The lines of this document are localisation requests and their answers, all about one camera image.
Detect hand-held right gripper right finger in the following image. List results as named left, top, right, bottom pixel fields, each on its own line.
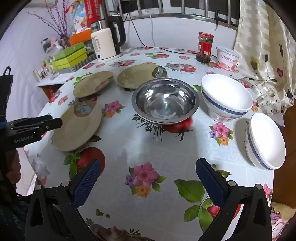
left=196, top=158, right=273, bottom=241

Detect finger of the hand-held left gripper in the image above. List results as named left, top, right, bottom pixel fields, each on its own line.
left=10, top=115, right=53, bottom=127
left=9, top=118, right=63, bottom=135

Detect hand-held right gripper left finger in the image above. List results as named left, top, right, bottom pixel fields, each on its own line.
left=25, top=158, right=102, bottom=241

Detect beige round plate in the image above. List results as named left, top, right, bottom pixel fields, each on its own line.
left=73, top=71, right=114, bottom=98
left=53, top=101, right=103, bottom=152
left=117, top=64, right=167, bottom=90

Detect white bowl blue stripe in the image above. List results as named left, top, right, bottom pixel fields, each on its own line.
left=201, top=74, right=254, bottom=123
left=245, top=112, right=286, bottom=171

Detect stainless steel bowl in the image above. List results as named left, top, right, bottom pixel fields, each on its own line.
left=132, top=78, right=200, bottom=126

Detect person's left hand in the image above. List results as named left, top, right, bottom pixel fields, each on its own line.
left=6, top=151, right=22, bottom=186

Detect white shelf board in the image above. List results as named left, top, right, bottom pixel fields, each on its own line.
left=36, top=69, right=77, bottom=88

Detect clear glass cup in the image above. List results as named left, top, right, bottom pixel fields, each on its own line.
left=32, top=62, right=61, bottom=82

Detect floral tablecloth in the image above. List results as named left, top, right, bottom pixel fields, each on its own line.
left=30, top=47, right=275, bottom=241

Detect zigzag patterned box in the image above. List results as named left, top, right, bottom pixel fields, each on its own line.
left=58, top=55, right=96, bottom=74

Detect green flat box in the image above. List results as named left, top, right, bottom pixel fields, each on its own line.
left=54, top=42, right=87, bottom=61
left=55, top=50, right=89, bottom=70

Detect floral bed sheet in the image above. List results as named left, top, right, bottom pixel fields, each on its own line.
left=270, top=202, right=295, bottom=241

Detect wooden cabinet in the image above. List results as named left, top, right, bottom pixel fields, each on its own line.
left=272, top=102, right=296, bottom=209

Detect orange box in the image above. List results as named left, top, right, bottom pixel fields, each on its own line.
left=69, top=29, right=93, bottom=46

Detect white electric kettle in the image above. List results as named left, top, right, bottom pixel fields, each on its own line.
left=90, top=15, right=127, bottom=62

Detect purple flower branches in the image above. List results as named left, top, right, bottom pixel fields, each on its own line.
left=29, top=0, right=73, bottom=42

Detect colourful printed bag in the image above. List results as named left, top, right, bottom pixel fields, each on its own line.
left=66, top=0, right=90, bottom=35

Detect black pen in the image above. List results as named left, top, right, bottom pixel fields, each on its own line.
left=242, top=77, right=277, bottom=82

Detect red box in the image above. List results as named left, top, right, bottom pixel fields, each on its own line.
left=84, top=0, right=109, bottom=27

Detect white yogurt cup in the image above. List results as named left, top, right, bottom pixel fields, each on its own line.
left=216, top=46, right=241, bottom=71

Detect glass jar red lid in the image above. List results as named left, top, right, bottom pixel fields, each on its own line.
left=196, top=32, right=214, bottom=64

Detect cream patterned curtain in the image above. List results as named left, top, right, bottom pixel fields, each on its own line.
left=232, top=0, right=296, bottom=128

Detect black hook clip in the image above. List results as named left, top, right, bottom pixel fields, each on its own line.
left=214, top=9, right=226, bottom=26

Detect metal railing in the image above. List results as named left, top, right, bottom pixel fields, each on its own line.
left=116, top=0, right=240, bottom=30

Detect black cable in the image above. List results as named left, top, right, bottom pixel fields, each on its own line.
left=124, top=11, right=200, bottom=55

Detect white cable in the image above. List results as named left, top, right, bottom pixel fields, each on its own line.
left=149, top=14, right=156, bottom=48

